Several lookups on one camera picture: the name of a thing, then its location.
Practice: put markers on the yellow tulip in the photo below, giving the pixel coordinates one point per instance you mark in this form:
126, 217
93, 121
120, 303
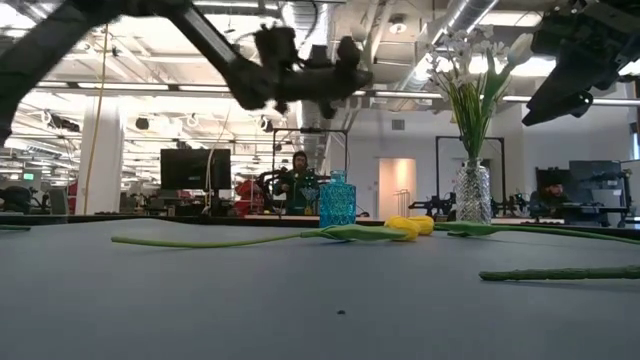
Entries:
426, 224
402, 227

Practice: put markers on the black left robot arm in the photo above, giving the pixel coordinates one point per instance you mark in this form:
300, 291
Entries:
40, 45

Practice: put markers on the blue glass vase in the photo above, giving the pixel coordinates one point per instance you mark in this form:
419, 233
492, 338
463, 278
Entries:
337, 205

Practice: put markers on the clear glass vase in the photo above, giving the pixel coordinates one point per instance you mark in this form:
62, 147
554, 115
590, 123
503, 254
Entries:
472, 195

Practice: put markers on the silver ceiling duct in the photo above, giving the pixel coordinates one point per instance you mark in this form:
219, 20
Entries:
470, 12

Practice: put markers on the black rig frame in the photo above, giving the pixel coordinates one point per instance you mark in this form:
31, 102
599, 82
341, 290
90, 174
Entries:
438, 170
310, 131

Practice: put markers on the person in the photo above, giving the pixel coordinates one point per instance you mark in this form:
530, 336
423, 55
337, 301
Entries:
552, 192
298, 187

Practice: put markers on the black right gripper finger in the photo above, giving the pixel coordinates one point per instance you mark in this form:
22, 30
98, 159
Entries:
555, 105

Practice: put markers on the lit doorway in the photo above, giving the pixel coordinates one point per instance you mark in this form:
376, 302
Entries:
397, 185

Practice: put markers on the white pillar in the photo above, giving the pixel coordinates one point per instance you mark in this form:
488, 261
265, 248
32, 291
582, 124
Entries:
102, 160

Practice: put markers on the green exit sign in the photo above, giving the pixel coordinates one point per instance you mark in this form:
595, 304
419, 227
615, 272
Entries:
28, 176

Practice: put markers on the black monitor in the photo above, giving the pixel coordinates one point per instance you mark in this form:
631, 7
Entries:
195, 170

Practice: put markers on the round ceiling fixture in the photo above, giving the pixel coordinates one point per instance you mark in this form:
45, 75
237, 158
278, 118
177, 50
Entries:
397, 25

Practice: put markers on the wall vent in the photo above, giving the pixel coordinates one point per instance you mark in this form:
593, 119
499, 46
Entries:
398, 125

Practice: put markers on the desk with monitors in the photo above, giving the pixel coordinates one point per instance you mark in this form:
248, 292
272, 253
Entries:
595, 180

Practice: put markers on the red equipment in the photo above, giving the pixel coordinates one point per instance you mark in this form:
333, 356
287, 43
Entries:
250, 192

